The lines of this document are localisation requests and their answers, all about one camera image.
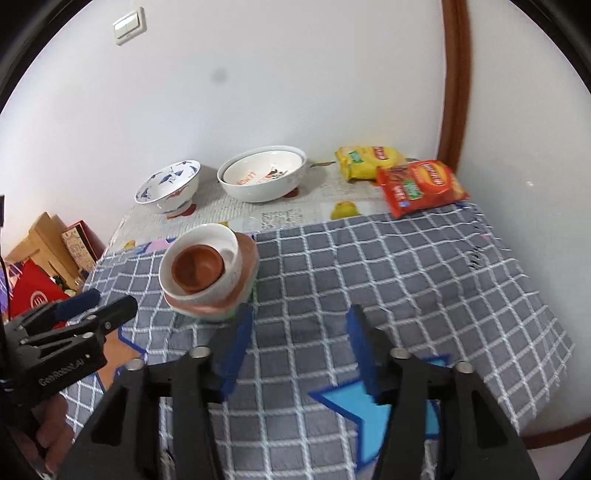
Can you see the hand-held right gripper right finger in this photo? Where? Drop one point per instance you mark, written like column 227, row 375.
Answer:
column 362, row 353

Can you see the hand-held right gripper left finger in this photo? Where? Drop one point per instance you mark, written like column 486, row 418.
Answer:
column 235, row 353

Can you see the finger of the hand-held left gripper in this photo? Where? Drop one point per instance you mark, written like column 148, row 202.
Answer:
column 115, row 311
column 81, row 300

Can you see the teal plate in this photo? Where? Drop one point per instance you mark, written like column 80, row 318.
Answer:
column 214, row 318

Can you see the plain white bowl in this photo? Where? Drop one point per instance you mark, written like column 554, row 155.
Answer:
column 231, row 263

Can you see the small brown bowl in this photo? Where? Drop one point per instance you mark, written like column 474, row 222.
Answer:
column 196, row 267

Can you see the pink plate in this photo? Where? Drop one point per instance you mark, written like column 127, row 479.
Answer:
column 248, row 254

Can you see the person's left hand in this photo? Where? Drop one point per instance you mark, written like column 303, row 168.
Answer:
column 57, row 429

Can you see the dark red patterned box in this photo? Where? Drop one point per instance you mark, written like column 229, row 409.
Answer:
column 83, row 244

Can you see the cardboard box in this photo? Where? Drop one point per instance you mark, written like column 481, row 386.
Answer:
column 44, row 244

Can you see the grey checked blanket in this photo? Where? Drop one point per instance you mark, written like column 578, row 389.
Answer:
column 369, row 267

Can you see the white bowl blue pattern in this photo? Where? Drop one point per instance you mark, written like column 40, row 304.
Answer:
column 168, row 184

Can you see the fruit printed tablecloth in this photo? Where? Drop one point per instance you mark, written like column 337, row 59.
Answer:
column 286, row 210

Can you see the large white bowl grey swirls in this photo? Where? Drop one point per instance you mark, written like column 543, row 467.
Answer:
column 263, row 191

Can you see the red chip bag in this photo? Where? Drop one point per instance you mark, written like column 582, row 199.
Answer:
column 420, row 187

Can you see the white bowl orange print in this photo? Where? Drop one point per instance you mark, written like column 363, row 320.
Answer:
column 258, row 168

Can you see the yellow chip bag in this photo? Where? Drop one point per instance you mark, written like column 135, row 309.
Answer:
column 364, row 161

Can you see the brown wooden baseboard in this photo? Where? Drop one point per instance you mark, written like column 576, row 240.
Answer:
column 558, row 438

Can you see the white light switch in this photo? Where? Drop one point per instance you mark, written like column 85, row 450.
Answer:
column 130, row 26

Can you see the brown wooden door frame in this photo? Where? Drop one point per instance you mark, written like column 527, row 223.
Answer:
column 455, row 69

